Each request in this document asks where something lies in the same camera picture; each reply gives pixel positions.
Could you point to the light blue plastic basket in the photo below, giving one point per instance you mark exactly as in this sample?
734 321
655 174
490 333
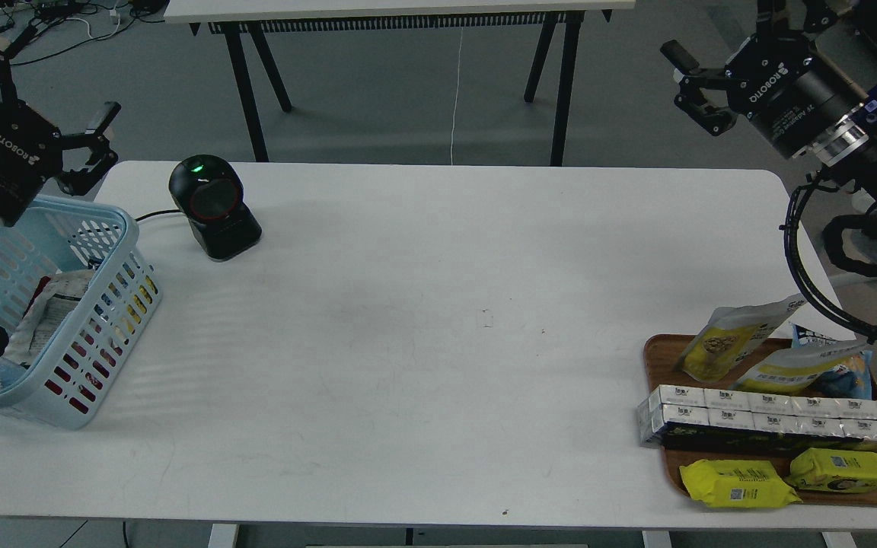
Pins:
71 376

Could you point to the brown wooden tray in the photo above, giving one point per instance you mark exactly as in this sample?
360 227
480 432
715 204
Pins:
660 354

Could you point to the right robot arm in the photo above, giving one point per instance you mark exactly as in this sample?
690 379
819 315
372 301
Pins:
847 153

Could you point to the yellow grey snack pouch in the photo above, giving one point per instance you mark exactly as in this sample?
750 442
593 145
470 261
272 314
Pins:
731 335

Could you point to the silver boxed snack carton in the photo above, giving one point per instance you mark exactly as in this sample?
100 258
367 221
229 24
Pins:
686 418

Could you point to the yellow snack pack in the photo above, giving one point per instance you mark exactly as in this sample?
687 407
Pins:
737 483
827 470

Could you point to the white snack bag in basket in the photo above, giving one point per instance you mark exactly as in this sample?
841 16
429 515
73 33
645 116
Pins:
55 298

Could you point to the yellow snack pack right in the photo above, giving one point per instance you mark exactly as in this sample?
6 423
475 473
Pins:
827 470

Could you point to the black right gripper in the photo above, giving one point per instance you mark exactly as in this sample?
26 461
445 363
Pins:
787 89

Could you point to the yellow blue snack pouch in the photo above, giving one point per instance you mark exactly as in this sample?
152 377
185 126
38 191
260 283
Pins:
791 371

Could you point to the black barcode scanner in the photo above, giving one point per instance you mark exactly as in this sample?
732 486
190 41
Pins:
208 191

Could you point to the yellow snack pack left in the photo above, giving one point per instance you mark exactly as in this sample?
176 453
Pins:
737 483

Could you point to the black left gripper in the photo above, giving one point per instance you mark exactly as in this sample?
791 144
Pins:
30 152

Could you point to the background white table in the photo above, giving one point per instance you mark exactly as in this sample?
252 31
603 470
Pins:
233 19

